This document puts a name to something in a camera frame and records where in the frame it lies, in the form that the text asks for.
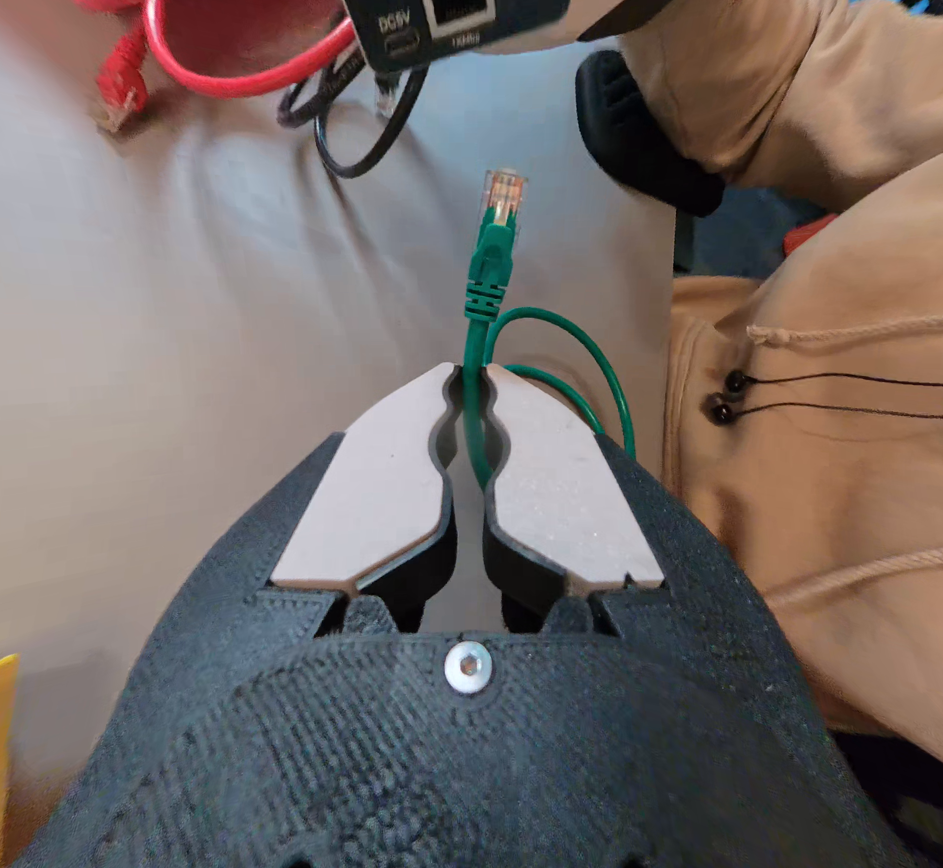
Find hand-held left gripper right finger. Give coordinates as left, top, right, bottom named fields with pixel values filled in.
left=481, top=363, right=666, bottom=597

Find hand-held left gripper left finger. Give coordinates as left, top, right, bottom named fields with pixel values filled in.
left=270, top=361, right=464, bottom=595

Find green ethernet cable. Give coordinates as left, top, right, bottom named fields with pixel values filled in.
left=461, top=167, right=638, bottom=495

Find black ethernet cable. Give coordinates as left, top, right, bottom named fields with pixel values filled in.
left=277, top=36, right=431, bottom=181

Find yellow plastic bin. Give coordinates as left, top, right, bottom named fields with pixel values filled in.
left=0, top=653, right=21, bottom=821

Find red ethernet cable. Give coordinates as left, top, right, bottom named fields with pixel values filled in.
left=65, top=0, right=363, bottom=134

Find person's right forearm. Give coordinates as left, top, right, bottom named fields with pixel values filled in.
left=619, top=0, right=943, bottom=215

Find black earphones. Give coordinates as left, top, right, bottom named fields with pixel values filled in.
left=706, top=367, right=943, bottom=427

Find beige hoodie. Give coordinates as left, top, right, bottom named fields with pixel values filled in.
left=662, top=154, right=943, bottom=762

